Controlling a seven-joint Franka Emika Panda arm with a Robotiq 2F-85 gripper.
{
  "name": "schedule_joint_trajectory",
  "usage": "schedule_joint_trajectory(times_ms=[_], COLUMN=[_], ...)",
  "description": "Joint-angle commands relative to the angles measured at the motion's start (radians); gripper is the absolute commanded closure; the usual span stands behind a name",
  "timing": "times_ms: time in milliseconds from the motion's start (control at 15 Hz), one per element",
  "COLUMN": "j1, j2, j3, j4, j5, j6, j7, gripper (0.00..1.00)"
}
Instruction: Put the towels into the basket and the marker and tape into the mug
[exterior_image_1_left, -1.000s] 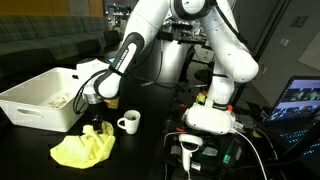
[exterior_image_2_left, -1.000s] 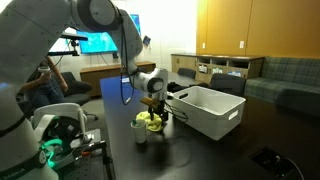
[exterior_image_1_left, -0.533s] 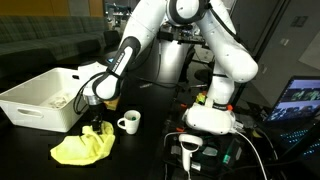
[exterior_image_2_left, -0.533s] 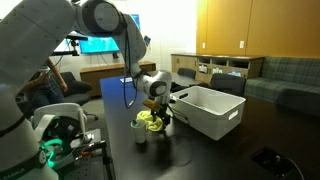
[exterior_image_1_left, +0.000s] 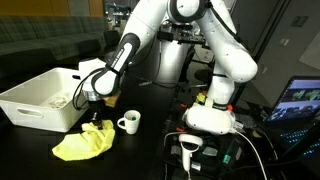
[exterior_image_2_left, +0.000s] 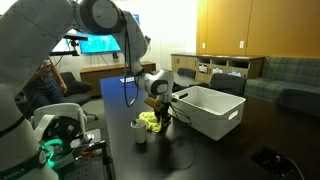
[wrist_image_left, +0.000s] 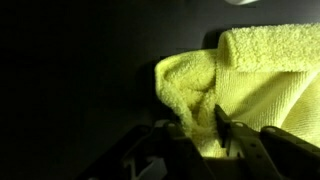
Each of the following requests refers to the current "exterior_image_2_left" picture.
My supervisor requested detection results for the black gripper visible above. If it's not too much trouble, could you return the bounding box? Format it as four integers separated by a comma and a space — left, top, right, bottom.
154, 101, 174, 133

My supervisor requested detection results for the yellow towel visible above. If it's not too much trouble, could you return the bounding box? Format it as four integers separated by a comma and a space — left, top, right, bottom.
138, 111, 164, 134

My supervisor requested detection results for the white plastic basket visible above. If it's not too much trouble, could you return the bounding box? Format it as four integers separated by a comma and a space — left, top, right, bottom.
167, 85, 247, 141

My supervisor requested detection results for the white ceramic mug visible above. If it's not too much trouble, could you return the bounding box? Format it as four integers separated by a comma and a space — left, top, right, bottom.
129, 118, 148, 145

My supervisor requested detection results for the black office chair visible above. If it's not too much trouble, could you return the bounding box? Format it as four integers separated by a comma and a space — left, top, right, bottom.
59, 71, 100, 122
177, 67, 197, 80
209, 73, 247, 98

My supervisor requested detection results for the wooden sideboard with shelves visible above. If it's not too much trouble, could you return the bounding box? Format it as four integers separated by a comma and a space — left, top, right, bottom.
170, 53, 266, 85

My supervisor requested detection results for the black mounting platform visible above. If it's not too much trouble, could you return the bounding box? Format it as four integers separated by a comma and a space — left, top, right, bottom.
56, 128, 116, 180

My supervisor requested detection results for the wooden low TV cabinet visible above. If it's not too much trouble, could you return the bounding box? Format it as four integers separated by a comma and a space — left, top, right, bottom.
79, 60, 157, 98

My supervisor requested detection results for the table power outlet box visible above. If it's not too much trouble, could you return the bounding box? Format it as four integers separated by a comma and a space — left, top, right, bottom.
250, 146, 306, 180

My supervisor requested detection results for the grey plaid sofa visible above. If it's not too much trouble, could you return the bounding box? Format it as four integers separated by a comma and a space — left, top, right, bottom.
244, 55, 320, 117

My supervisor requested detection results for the person in striped top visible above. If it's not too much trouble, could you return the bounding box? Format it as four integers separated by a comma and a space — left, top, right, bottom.
23, 55, 68, 108

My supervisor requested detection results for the wrist mounted camera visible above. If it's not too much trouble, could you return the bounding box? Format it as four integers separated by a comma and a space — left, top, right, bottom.
143, 96, 165, 111

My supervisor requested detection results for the blue wall display screen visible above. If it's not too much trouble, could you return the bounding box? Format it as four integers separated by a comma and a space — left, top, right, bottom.
49, 13, 141, 56

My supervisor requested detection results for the black camera on stand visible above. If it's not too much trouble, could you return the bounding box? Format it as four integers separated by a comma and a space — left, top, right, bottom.
49, 33, 90, 57

